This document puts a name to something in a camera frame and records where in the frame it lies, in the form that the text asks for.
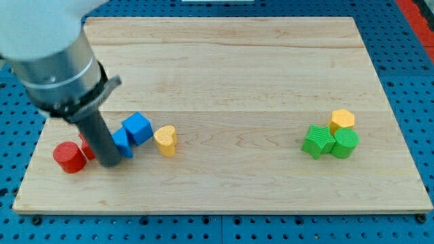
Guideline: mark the green star block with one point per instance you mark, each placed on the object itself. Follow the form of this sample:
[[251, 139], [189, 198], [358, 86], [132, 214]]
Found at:
[[318, 141]]

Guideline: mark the red cylinder block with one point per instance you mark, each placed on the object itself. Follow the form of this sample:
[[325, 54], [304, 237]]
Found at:
[[69, 157]]

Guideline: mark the red star block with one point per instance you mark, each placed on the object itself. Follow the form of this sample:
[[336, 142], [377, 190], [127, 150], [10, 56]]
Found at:
[[86, 149]]

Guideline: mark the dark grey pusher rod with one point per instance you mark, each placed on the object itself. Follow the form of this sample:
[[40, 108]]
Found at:
[[93, 128]]

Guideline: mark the light wooden board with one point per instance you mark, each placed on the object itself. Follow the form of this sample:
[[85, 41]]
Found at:
[[241, 93]]

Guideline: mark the blue cube block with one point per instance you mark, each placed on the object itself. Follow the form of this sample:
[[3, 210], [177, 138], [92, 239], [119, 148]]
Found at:
[[138, 128]]

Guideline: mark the green cylinder block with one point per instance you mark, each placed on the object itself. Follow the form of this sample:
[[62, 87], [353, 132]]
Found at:
[[346, 140]]

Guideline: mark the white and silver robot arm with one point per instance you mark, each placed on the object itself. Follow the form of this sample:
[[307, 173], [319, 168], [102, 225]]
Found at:
[[44, 43]]

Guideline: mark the blue triangle block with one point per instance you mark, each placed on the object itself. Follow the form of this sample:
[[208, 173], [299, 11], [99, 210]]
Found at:
[[122, 143]]

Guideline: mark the yellow heart block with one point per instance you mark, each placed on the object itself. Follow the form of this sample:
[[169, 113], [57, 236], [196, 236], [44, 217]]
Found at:
[[166, 140]]

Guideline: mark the yellow hexagon block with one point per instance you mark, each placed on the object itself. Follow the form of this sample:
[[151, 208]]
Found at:
[[341, 118]]

